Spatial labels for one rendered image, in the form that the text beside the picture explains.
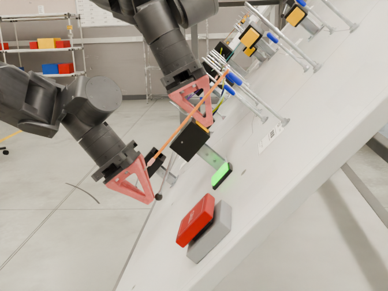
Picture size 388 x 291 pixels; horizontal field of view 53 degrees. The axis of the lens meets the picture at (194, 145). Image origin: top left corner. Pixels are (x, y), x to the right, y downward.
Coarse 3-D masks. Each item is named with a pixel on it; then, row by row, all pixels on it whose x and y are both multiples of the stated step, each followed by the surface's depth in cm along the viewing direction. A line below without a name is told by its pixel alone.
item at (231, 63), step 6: (222, 42) 133; (216, 48) 132; (222, 48) 135; (228, 48) 131; (222, 54) 136; (228, 54) 132; (216, 60) 135; (228, 60) 132; (234, 66) 138; (240, 66) 137; (240, 72) 138; (246, 72) 136
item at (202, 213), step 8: (200, 200) 45; (208, 200) 43; (192, 208) 45; (200, 208) 42; (208, 208) 41; (192, 216) 43; (200, 216) 40; (208, 216) 40; (184, 224) 43; (192, 224) 41; (200, 224) 41; (208, 224) 42; (184, 232) 41; (192, 232) 41; (200, 232) 42; (176, 240) 42; (184, 240) 41
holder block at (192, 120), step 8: (192, 120) 63; (184, 128) 63; (192, 128) 62; (200, 128) 62; (176, 136) 65; (184, 136) 62; (192, 136) 62; (200, 136) 62; (208, 136) 62; (176, 144) 63; (184, 144) 63; (192, 144) 62; (200, 144) 62; (176, 152) 63; (184, 152) 63; (192, 152) 63
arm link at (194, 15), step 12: (132, 0) 60; (144, 0) 61; (180, 0) 59; (192, 0) 60; (204, 0) 60; (216, 0) 61; (192, 12) 60; (204, 12) 61; (216, 12) 63; (192, 24) 62
